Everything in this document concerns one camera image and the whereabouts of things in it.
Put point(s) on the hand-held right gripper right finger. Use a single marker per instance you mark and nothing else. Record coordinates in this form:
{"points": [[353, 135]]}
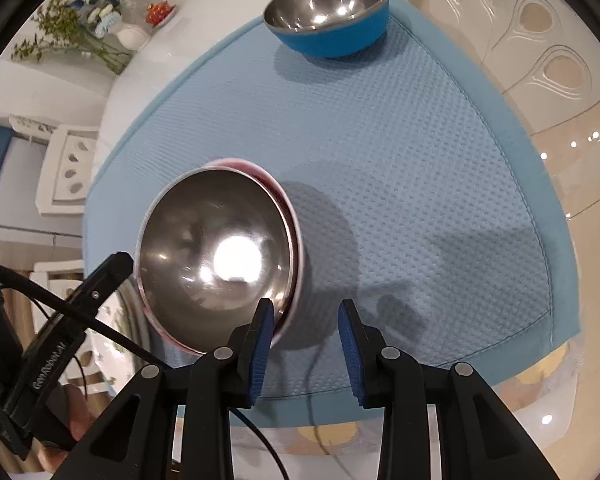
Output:
{"points": [[352, 355]]}

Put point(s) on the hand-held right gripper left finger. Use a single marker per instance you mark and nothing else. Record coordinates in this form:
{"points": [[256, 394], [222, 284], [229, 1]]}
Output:
{"points": [[260, 355]]}

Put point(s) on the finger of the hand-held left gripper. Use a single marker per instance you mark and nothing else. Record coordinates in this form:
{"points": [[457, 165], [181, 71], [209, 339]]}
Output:
{"points": [[102, 282]]}

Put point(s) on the pink bowl with steel inside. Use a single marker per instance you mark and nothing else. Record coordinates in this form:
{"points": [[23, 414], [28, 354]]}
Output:
{"points": [[205, 230]]}

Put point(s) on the person's left hand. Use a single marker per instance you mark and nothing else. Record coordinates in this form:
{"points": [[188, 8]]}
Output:
{"points": [[77, 412]]}

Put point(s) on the white chair with carved crest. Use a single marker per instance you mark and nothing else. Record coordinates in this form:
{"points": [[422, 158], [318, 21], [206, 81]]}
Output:
{"points": [[65, 180]]}

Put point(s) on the light blue table mat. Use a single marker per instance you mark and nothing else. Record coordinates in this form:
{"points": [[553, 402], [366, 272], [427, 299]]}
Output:
{"points": [[405, 185]]}

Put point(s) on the glass vase with green plants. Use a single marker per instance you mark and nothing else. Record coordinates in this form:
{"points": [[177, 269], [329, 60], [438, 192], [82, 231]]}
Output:
{"points": [[105, 54]]}

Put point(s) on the white ceramic vase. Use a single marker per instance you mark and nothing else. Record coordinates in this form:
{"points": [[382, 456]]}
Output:
{"points": [[132, 36]]}

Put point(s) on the red rimmed saucer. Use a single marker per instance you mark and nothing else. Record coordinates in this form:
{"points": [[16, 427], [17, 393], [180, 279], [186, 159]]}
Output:
{"points": [[166, 22]]}

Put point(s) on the blue artificial flowers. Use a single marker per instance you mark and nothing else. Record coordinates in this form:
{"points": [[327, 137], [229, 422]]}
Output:
{"points": [[107, 12]]}

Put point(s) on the red patterned teacup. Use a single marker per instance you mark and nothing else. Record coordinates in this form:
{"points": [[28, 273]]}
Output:
{"points": [[160, 11]]}

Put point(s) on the blue bowl with steel inside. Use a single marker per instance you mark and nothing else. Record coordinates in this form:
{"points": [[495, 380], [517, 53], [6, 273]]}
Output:
{"points": [[330, 40]]}

